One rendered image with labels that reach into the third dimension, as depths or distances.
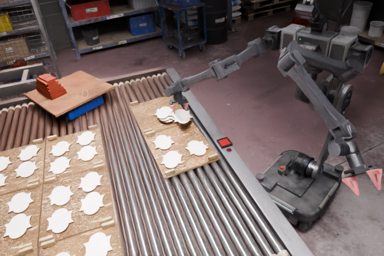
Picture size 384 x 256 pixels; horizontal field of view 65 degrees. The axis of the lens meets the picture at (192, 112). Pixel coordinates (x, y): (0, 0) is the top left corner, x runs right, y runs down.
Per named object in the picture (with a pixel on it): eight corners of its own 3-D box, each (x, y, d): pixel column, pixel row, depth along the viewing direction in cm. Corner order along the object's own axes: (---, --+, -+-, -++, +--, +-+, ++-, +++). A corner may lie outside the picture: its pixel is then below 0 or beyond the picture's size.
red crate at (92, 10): (106, 9, 584) (103, -6, 569) (111, 15, 550) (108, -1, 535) (71, 16, 562) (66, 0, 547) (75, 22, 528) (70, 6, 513)
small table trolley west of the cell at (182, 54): (189, 40, 594) (186, -9, 543) (208, 53, 535) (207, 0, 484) (160, 47, 574) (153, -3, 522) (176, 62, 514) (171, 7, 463)
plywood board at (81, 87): (80, 72, 267) (80, 70, 266) (114, 87, 239) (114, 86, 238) (24, 96, 238) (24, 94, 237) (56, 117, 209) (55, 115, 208)
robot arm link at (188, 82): (231, 75, 157) (222, 56, 156) (223, 80, 154) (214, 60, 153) (189, 90, 194) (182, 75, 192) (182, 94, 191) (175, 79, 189)
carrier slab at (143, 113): (172, 95, 242) (171, 94, 242) (191, 122, 211) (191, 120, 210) (129, 107, 232) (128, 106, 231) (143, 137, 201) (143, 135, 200)
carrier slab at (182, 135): (192, 123, 210) (192, 121, 209) (220, 159, 178) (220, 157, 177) (144, 138, 200) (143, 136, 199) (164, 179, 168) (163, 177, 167)
